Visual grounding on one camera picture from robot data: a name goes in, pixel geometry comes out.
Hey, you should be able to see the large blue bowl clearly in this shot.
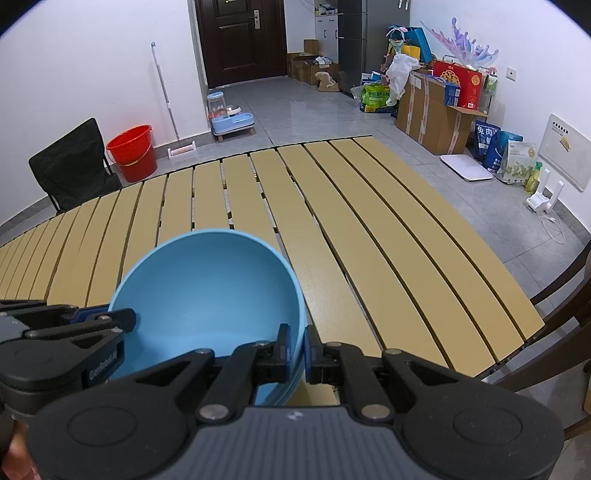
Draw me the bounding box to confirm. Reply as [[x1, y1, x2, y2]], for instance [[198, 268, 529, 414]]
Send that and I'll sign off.
[[109, 229, 308, 406]]

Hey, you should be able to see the person's left hand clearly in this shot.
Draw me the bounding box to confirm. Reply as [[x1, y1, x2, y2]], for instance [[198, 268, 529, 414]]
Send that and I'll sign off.
[[2, 422, 41, 480]]

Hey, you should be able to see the black folding chair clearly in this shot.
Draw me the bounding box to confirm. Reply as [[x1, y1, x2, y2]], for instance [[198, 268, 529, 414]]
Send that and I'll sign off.
[[29, 118, 122, 214]]

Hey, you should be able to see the red plastic bucket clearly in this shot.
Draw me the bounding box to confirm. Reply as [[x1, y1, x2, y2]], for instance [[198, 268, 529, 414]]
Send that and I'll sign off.
[[106, 125, 156, 183]]

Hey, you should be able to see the white mop with pole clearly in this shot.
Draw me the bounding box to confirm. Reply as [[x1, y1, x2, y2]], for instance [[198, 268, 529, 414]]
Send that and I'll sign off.
[[150, 41, 197, 162]]

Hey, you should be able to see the white bathroom scale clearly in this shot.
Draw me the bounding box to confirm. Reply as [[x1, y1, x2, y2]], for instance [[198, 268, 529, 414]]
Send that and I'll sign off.
[[440, 154, 493, 182]]

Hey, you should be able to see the blue pet feeder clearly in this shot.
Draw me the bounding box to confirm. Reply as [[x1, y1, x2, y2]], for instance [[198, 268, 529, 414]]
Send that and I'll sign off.
[[206, 91, 256, 142]]

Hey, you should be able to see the dark wooden chair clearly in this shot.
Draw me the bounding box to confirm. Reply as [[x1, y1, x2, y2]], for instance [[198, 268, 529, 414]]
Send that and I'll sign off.
[[475, 239, 591, 444]]

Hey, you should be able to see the large cardboard box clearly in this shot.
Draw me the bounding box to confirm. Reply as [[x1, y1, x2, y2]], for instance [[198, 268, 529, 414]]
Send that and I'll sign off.
[[396, 72, 486, 155]]

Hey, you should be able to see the green yellow bag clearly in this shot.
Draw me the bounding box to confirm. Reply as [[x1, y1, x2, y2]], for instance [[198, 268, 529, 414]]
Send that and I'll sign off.
[[360, 83, 394, 113]]

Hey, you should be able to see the white wifi router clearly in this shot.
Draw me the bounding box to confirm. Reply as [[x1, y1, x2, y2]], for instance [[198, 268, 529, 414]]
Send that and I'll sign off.
[[525, 168, 565, 214]]

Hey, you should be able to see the blue pet food bag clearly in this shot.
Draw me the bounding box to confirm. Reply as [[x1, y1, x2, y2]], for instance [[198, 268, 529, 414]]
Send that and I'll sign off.
[[473, 120, 523, 173]]

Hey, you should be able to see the white green litter bag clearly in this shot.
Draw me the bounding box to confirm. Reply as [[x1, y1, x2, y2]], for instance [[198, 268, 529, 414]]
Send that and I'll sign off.
[[496, 140, 538, 185]]

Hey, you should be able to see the white plastic bag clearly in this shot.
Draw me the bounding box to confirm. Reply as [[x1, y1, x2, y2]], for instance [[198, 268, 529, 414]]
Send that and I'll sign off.
[[386, 53, 420, 100]]

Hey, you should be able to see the red gift box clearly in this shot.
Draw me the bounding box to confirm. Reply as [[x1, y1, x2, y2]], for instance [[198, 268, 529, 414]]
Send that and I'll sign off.
[[433, 60, 483, 110]]

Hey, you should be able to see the dark wooden door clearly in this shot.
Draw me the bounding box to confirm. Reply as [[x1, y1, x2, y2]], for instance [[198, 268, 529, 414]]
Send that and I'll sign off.
[[194, 0, 287, 88]]

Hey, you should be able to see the grey refrigerator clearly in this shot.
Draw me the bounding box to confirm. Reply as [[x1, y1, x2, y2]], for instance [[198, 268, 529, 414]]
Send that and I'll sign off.
[[337, 0, 411, 95]]

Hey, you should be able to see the white wall board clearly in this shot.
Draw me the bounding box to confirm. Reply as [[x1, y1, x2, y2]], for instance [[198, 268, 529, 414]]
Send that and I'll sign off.
[[539, 114, 591, 192]]

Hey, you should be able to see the purple wall decoration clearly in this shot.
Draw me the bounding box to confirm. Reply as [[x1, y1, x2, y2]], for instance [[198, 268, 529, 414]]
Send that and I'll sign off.
[[422, 17, 500, 69]]

